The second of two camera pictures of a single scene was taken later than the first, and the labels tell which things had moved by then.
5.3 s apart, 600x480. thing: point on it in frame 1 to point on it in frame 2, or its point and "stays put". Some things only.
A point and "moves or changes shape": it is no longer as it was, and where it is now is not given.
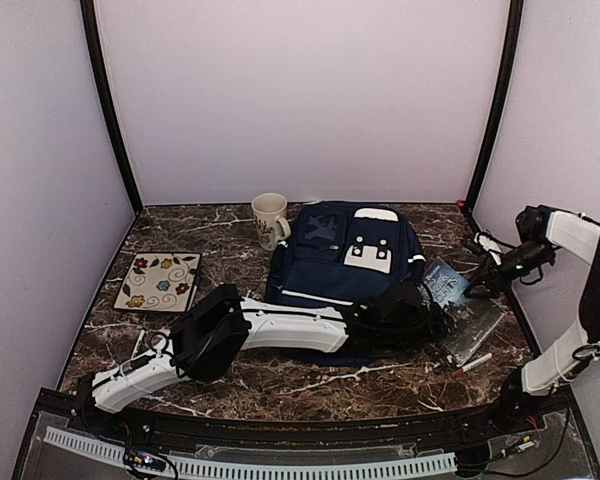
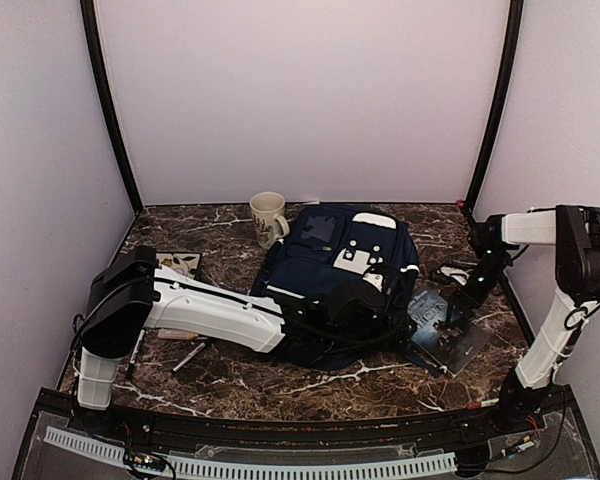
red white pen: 461,370 to 482,404
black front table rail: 263,434 stays put
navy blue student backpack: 338,254 moves or changes shape
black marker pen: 139,341 stays put
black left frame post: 90,22 stays put
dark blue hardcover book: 465,322 moves or changes shape
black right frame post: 515,15 stays put
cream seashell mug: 269,209 stays put
